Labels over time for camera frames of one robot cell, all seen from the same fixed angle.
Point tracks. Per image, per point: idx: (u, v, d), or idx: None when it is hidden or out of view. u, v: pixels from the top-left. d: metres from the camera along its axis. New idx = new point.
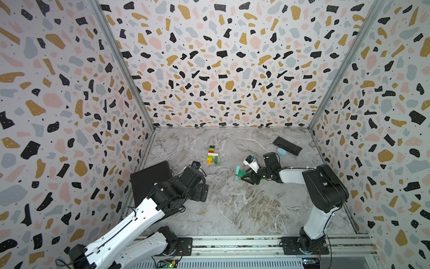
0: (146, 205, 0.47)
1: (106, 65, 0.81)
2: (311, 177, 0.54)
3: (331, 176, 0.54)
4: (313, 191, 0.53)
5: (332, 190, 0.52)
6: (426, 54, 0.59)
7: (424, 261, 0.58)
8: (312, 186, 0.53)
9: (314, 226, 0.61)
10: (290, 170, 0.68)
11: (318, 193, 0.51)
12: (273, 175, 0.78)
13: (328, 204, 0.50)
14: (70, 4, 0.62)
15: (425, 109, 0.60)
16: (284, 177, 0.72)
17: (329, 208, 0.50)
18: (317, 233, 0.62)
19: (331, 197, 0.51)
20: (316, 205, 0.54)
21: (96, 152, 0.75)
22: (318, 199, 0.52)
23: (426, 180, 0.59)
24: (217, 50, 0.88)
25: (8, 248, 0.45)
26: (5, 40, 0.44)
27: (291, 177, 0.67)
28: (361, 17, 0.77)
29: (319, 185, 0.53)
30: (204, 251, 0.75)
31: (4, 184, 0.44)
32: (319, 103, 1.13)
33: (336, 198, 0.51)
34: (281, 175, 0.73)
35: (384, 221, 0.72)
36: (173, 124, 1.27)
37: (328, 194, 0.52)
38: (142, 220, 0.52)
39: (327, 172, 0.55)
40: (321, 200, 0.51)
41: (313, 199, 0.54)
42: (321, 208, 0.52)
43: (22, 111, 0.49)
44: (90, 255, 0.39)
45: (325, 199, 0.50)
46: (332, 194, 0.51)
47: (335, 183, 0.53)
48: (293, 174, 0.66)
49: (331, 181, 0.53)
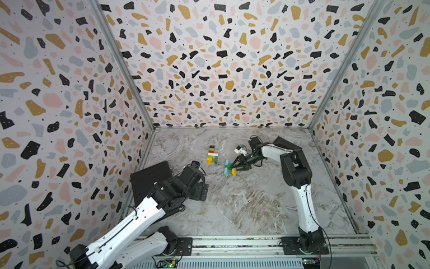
0: (147, 203, 0.47)
1: (106, 65, 0.81)
2: (286, 161, 0.64)
3: (302, 160, 0.66)
4: (285, 171, 0.66)
5: (300, 171, 0.65)
6: (426, 54, 0.59)
7: (424, 261, 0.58)
8: (284, 167, 0.66)
9: (302, 213, 0.67)
10: (271, 148, 0.80)
11: (288, 172, 0.64)
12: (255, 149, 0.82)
13: (294, 182, 0.63)
14: (70, 4, 0.62)
15: (425, 109, 0.60)
16: (263, 153, 0.84)
17: (295, 184, 0.63)
18: (309, 224, 0.66)
19: (298, 176, 0.64)
20: (286, 181, 0.68)
21: (96, 152, 0.75)
22: (288, 177, 0.65)
23: (426, 180, 0.59)
24: (217, 50, 0.88)
25: (8, 248, 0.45)
26: (5, 40, 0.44)
27: (269, 154, 0.80)
28: (361, 17, 0.77)
29: (291, 166, 0.64)
30: (204, 251, 0.75)
31: (4, 184, 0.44)
32: (319, 102, 1.12)
33: (302, 176, 0.64)
34: (262, 151, 0.85)
35: (384, 221, 0.72)
36: (173, 124, 1.27)
37: (297, 174, 0.64)
38: (143, 219, 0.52)
39: (300, 157, 0.66)
40: (289, 178, 0.65)
41: (284, 176, 0.68)
42: (289, 184, 0.66)
43: (21, 111, 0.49)
44: (92, 254, 0.39)
45: (293, 178, 0.63)
46: (299, 174, 0.64)
47: (303, 165, 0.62)
48: (272, 152, 0.77)
49: (301, 164, 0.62)
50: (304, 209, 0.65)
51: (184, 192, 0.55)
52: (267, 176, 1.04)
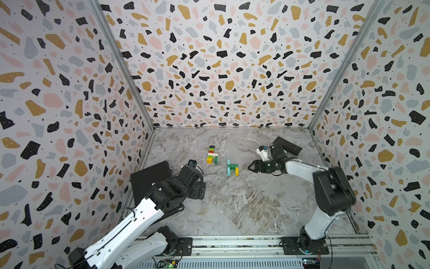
0: (145, 204, 0.47)
1: (106, 65, 0.81)
2: (321, 180, 0.51)
3: (341, 181, 0.52)
4: (320, 193, 0.52)
5: (340, 194, 0.51)
6: (426, 54, 0.59)
7: (424, 261, 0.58)
8: (319, 189, 0.52)
9: (314, 226, 0.62)
10: (299, 164, 0.66)
11: (324, 194, 0.50)
12: (279, 163, 0.75)
13: (332, 208, 0.49)
14: (70, 4, 0.62)
15: (425, 109, 0.60)
16: (288, 170, 0.71)
17: (334, 212, 0.49)
18: (318, 236, 0.62)
19: (337, 202, 0.50)
20: (321, 208, 0.53)
21: (96, 152, 0.75)
22: (324, 202, 0.51)
23: (426, 180, 0.59)
24: (217, 50, 0.88)
25: (8, 248, 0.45)
26: (5, 40, 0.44)
27: (295, 171, 0.67)
28: (361, 17, 0.77)
29: (327, 187, 0.51)
30: (204, 251, 0.75)
31: (4, 184, 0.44)
32: (319, 102, 1.12)
33: (342, 202, 0.50)
34: (288, 166, 0.71)
35: (384, 221, 0.72)
36: (173, 124, 1.27)
37: (335, 198, 0.50)
38: (141, 220, 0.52)
39: (339, 176, 0.52)
40: (325, 202, 0.50)
41: (319, 200, 0.53)
42: (326, 210, 0.51)
43: (22, 111, 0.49)
44: (90, 258, 0.39)
45: (330, 202, 0.49)
46: (340, 198, 0.50)
47: (344, 188, 0.51)
48: (302, 169, 0.63)
49: (340, 186, 0.54)
50: (322, 227, 0.58)
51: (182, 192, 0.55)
52: (267, 176, 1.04)
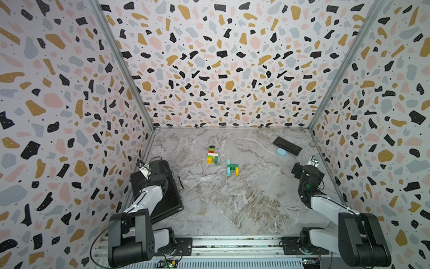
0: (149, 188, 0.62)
1: (106, 65, 0.81)
2: (350, 226, 0.45)
3: (375, 236, 0.44)
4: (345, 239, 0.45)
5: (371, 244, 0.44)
6: (426, 54, 0.59)
7: (424, 261, 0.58)
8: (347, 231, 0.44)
9: (322, 242, 0.59)
10: (325, 201, 0.60)
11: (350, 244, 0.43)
12: (303, 196, 0.69)
13: (358, 260, 0.41)
14: (70, 4, 0.62)
15: (425, 109, 0.60)
16: (313, 205, 0.64)
17: (356, 264, 0.41)
18: (317, 241, 0.62)
19: (364, 253, 0.42)
20: (343, 254, 0.45)
21: (96, 152, 0.75)
22: (347, 247, 0.44)
23: (426, 180, 0.59)
24: (217, 50, 0.88)
25: (8, 248, 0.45)
26: (5, 40, 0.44)
27: (322, 209, 0.59)
28: (361, 17, 0.77)
29: (356, 236, 0.44)
30: (204, 251, 0.75)
31: (4, 184, 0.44)
32: (319, 103, 1.13)
33: (370, 256, 0.42)
34: (312, 202, 0.65)
35: (384, 221, 0.72)
36: (172, 124, 1.27)
37: (363, 249, 0.43)
38: (155, 189, 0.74)
39: (372, 226, 0.45)
40: (350, 252, 0.43)
41: (342, 246, 0.46)
42: (347, 259, 0.44)
43: (22, 111, 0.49)
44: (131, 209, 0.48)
45: (356, 253, 0.42)
46: (368, 250, 0.43)
47: (377, 240, 0.43)
48: (327, 206, 0.57)
49: (373, 239, 0.43)
50: (331, 249, 0.54)
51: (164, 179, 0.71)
52: (267, 175, 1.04)
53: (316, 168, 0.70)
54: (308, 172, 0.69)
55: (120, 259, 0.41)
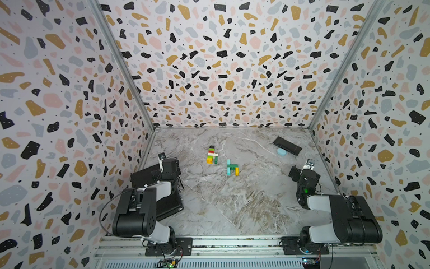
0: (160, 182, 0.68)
1: (106, 65, 0.81)
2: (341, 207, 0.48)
3: (365, 214, 0.47)
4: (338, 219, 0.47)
5: (361, 221, 0.47)
6: (426, 54, 0.59)
7: (424, 261, 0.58)
8: (340, 212, 0.47)
9: (320, 236, 0.60)
10: (319, 196, 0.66)
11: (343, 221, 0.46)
12: (300, 199, 0.72)
13: (350, 236, 0.44)
14: (70, 4, 0.62)
15: (425, 109, 0.60)
16: (309, 204, 0.68)
17: (349, 241, 0.44)
18: (316, 237, 0.63)
19: (356, 230, 0.44)
20: (336, 233, 0.48)
21: (96, 152, 0.75)
22: (342, 226, 0.46)
23: (426, 180, 0.59)
24: (217, 50, 0.88)
25: (8, 248, 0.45)
26: (5, 40, 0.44)
27: (318, 205, 0.62)
28: (361, 17, 0.77)
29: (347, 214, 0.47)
30: (204, 251, 0.75)
31: (4, 184, 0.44)
32: (319, 103, 1.13)
33: (363, 233, 0.44)
34: (308, 202, 0.69)
35: (384, 221, 0.72)
36: (172, 124, 1.27)
37: (356, 227, 0.45)
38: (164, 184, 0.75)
39: (362, 207, 0.48)
40: (344, 230, 0.45)
41: (336, 225, 0.48)
42: (341, 237, 0.46)
43: (22, 111, 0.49)
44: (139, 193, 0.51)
45: (349, 230, 0.44)
46: (360, 226, 0.45)
47: (367, 217, 0.46)
48: (322, 200, 0.60)
49: (364, 218, 0.46)
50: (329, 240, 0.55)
51: (174, 178, 0.75)
52: (267, 175, 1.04)
53: (314, 174, 0.73)
54: (305, 177, 0.73)
55: (122, 227, 0.44)
